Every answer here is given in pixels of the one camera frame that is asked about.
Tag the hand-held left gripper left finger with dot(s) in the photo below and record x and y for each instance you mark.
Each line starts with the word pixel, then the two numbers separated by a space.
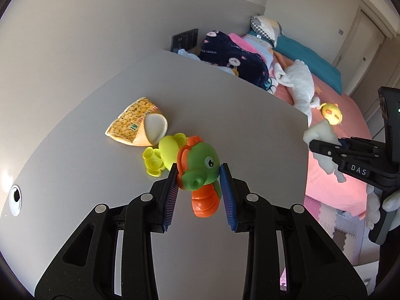
pixel 172 193

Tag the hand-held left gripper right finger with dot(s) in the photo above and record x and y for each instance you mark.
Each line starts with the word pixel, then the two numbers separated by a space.
pixel 226 197

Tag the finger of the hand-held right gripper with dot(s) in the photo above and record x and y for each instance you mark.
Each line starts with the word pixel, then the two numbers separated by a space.
pixel 365 150
pixel 336 159

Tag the green orange plastic toy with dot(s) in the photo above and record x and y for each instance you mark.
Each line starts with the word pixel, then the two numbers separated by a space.
pixel 200 165

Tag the person's right forearm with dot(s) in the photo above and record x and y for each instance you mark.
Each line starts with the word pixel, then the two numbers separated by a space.
pixel 390 272

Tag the person's right hand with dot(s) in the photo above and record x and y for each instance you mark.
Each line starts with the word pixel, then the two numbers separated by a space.
pixel 392 202

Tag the yellow-green plastic toy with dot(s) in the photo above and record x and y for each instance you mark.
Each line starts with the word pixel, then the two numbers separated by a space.
pixel 168 148

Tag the yellow chick plush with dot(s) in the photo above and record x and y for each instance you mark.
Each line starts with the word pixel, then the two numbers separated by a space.
pixel 332 114

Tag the white round disc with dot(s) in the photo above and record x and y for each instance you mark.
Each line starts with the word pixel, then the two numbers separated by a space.
pixel 154 128

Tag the soybean print snack packet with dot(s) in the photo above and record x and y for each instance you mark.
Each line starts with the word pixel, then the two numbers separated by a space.
pixel 128 125

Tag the white goose plush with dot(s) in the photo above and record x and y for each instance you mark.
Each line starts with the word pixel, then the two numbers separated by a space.
pixel 300 84

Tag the white cartoon print cloth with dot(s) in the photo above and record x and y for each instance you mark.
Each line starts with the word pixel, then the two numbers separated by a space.
pixel 269 86

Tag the teal duvet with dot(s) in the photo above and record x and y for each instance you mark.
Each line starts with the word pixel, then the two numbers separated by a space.
pixel 309 59

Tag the beige door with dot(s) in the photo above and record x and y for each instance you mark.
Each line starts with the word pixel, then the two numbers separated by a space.
pixel 359 37

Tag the light blue blanket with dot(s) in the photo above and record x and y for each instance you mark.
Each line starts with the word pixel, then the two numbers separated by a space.
pixel 259 48

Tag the navy printed blanket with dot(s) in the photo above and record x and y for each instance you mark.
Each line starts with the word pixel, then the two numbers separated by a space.
pixel 237 61

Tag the light blue cloth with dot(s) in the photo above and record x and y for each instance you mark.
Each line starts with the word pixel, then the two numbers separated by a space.
pixel 189 55

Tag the pink blanket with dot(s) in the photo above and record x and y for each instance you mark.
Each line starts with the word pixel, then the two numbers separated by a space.
pixel 242 42

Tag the checkered pillow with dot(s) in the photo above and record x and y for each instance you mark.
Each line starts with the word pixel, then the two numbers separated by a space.
pixel 265 25

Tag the black wall switch panel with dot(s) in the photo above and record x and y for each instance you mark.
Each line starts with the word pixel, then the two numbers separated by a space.
pixel 186 39

